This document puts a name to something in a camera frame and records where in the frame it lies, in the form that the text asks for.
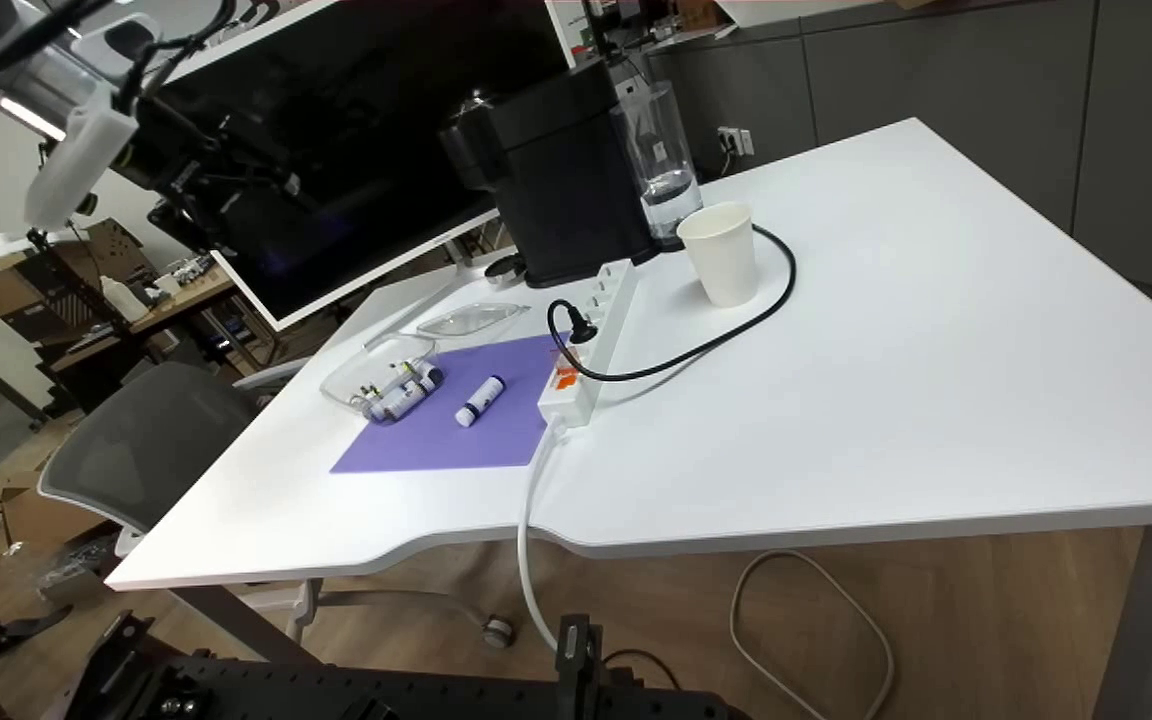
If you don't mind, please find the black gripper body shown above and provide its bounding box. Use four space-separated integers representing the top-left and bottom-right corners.
119 78 273 245

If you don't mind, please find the clear plastic container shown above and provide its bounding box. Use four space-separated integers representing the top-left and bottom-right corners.
315 333 444 426

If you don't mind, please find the white framed monitor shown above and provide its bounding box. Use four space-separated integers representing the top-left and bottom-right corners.
67 0 578 343

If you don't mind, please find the cluttered wooden desk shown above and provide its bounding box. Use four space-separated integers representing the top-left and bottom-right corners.
0 218 240 405

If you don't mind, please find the white cylinder with dark ends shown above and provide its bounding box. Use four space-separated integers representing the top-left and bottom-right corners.
356 374 423 426

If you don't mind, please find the grey office chair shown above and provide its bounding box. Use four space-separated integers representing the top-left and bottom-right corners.
38 358 523 658

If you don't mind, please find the black coffee machine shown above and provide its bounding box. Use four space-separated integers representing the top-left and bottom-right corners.
435 57 668 292

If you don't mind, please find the small white cylinder bottle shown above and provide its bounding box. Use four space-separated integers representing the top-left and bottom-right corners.
451 378 512 432

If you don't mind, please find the purple mat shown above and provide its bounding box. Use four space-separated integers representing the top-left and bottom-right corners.
329 333 568 481

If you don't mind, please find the white power strip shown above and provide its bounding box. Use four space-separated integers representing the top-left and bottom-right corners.
536 256 644 432

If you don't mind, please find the clear water tank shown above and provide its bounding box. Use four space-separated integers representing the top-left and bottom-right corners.
608 53 707 252

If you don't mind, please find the white paper cup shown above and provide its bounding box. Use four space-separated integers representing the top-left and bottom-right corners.
678 198 765 311

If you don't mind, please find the white wrist mount plate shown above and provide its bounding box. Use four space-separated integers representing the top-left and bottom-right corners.
20 95 146 232

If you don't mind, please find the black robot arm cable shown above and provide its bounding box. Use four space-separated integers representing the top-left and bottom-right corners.
0 0 247 106

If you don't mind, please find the white power strip cable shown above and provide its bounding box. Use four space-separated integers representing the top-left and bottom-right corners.
512 417 572 658

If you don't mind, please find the white wall socket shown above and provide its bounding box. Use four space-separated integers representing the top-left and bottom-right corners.
712 120 762 168

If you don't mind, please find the black power cable with plug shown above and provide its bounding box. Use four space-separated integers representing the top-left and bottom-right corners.
543 222 801 390

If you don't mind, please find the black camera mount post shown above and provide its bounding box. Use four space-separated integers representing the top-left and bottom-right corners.
551 613 608 695

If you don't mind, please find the white cable loop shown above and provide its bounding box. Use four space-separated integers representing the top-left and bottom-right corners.
728 547 902 720

